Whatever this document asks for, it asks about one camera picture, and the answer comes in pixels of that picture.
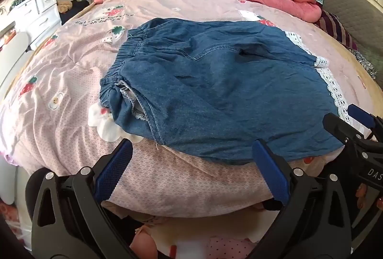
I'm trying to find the blue denim lace-trimmed pants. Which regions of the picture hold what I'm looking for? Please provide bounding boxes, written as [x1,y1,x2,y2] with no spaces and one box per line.
[100,18,364,165]

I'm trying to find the black and white patterned cloth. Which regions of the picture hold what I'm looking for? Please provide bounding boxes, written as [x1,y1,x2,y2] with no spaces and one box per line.
[355,50,378,81]

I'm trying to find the pink printed quilt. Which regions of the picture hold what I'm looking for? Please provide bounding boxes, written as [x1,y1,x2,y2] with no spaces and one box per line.
[0,0,383,218]

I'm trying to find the person's right hand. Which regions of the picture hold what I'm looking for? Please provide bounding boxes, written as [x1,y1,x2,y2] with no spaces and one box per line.
[355,186,383,210]

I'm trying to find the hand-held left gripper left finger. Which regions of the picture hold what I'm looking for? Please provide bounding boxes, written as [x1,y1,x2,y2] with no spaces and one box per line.
[25,138,141,259]

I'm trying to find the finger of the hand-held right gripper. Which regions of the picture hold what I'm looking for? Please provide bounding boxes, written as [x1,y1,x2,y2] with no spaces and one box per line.
[322,112,372,148]
[347,104,383,136]

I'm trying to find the grey quilted headboard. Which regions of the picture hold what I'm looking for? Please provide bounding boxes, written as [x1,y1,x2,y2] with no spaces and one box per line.
[283,0,383,80]

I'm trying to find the purple striped cloth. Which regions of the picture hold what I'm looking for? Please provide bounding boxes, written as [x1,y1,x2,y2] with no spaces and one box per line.
[314,10,358,52]

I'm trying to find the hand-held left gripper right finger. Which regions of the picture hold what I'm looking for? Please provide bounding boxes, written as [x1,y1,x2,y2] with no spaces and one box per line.
[251,139,353,259]

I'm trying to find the black cloth pile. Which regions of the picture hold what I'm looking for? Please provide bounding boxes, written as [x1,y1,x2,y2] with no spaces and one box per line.
[59,0,91,25]

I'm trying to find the white drawer cabinet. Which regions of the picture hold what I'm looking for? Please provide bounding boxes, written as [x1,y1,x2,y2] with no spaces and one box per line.
[10,0,62,51]

